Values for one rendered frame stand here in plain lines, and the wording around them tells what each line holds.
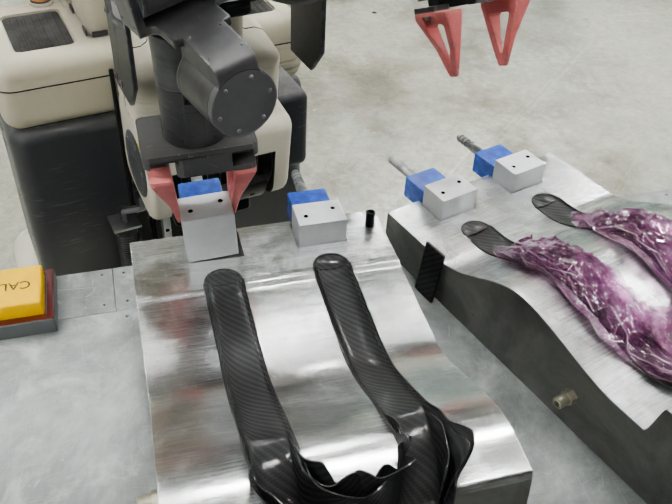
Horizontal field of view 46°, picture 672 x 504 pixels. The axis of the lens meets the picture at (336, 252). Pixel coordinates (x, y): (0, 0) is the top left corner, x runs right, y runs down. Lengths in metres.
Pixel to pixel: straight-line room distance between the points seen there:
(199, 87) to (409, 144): 2.06
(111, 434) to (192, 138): 0.28
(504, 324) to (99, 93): 0.85
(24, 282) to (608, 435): 0.60
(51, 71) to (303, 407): 0.88
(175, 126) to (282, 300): 0.19
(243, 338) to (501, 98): 2.34
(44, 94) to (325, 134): 1.43
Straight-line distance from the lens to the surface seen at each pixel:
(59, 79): 1.40
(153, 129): 0.74
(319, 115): 2.78
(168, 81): 0.68
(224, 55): 0.60
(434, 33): 0.94
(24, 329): 0.88
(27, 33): 1.48
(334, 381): 0.69
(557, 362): 0.78
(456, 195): 0.92
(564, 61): 3.33
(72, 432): 0.80
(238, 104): 0.62
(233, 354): 0.73
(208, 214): 0.77
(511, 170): 0.98
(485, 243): 0.91
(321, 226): 0.81
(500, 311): 0.82
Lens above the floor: 1.41
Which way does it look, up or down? 40 degrees down
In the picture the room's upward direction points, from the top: 3 degrees clockwise
